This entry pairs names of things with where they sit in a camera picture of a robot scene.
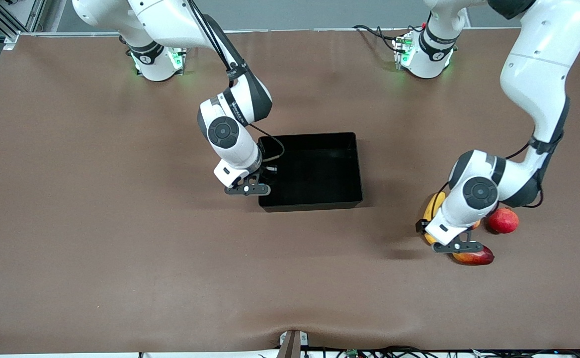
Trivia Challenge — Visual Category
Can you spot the yellow banana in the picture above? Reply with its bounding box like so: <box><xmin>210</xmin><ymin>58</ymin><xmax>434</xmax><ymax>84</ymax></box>
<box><xmin>421</xmin><ymin>191</ymin><xmax>447</xmax><ymax>245</ymax></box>

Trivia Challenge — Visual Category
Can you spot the black plastic box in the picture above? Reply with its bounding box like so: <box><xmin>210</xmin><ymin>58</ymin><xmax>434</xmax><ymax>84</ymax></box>
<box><xmin>258</xmin><ymin>132</ymin><xmax>363</xmax><ymax>213</ymax></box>

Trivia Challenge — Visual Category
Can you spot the red yellow mango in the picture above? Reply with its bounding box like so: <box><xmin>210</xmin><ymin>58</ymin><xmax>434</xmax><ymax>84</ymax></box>
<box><xmin>451</xmin><ymin>246</ymin><xmax>495</xmax><ymax>266</ymax></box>

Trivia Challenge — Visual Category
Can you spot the red pomegranate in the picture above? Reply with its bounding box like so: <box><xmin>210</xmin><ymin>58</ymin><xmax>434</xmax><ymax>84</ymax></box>
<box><xmin>488</xmin><ymin>207</ymin><xmax>519</xmax><ymax>234</ymax></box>

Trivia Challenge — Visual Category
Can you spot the brown table mat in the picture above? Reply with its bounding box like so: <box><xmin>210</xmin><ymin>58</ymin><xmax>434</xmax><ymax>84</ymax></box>
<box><xmin>0</xmin><ymin>29</ymin><xmax>580</xmax><ymax>355</ymax></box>

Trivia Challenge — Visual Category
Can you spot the metal table edge rail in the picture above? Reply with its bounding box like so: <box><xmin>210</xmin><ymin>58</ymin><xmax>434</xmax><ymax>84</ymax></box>
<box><xmin>1</xmin><ymin>27</ymin><xmax>524</xmax><ymax>38</ymax></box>

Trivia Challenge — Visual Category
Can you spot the black base power cable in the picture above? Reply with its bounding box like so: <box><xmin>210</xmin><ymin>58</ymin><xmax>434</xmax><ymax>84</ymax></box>
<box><xmin>353</xmin><ymin>24</ymin><xmax>401</xmax><ymax>53</ymax></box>

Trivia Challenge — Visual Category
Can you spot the aluminium frame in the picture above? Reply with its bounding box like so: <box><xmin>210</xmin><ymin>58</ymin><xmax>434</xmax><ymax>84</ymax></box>
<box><xmin>0</xmin><ymin>0</ymin><xmax>47</xmax><ymax>50</ymax></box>

